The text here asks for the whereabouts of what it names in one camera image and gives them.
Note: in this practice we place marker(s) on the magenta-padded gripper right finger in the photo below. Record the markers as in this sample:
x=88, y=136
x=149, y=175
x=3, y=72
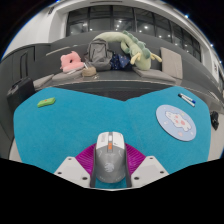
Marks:
x=150, y=171

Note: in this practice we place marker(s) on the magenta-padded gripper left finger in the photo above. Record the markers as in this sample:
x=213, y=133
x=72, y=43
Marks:
x=71, y=171

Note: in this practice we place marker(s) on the grey computer mouse orange accent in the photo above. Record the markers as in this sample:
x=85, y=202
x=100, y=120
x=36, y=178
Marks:
x=110, y=160

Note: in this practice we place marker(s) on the round light blue mouse pad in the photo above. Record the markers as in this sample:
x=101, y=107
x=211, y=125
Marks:
x=176, y=122

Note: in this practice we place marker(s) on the green eraser block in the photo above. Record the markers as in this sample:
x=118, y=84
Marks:
x=46, y=102

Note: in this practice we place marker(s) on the white marker black cap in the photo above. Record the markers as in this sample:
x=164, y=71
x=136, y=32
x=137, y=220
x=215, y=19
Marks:
x=186, y=100

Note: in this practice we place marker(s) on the small black bag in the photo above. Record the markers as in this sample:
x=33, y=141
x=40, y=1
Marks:
x=214, y=120

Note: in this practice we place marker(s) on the white marker blue cap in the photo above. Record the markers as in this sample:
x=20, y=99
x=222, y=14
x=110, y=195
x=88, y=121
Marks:
x=190, y=99

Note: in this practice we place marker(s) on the black suitcase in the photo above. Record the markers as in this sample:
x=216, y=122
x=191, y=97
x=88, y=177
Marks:
x=20, y=93

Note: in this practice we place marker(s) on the flat grey seat cushion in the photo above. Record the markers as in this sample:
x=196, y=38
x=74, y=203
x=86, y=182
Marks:
x=155, y=75
x=43, y=81
x=65, y=76

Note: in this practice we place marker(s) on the grey stepped bench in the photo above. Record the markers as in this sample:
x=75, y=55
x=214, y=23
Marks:
x=113, y=80

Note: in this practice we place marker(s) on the tan round pouch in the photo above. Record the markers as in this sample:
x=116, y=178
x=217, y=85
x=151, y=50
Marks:
x=89, y=71

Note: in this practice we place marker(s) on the pink plush cushion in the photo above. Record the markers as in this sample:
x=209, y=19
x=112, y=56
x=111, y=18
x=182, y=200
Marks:
x=71, y=63

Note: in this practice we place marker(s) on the upright grey seat cushion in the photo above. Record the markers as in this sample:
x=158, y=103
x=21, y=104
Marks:
x=171, y=63

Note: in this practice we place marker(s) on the dark blue patterned bag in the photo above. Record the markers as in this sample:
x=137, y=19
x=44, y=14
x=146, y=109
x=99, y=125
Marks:
x=120, y=62

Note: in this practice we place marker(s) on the green plush dragon toy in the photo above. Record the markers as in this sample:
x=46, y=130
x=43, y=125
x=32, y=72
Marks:
x=141, y=56

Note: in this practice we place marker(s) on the grey backpack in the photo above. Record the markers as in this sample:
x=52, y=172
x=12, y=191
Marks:
x=98, y=55

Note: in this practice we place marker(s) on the ceiling lights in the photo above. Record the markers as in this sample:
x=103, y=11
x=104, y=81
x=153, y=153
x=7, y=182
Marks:
x=186, y=15

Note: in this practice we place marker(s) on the large dark window wall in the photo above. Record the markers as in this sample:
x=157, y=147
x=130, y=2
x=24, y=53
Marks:
x=100, y=23

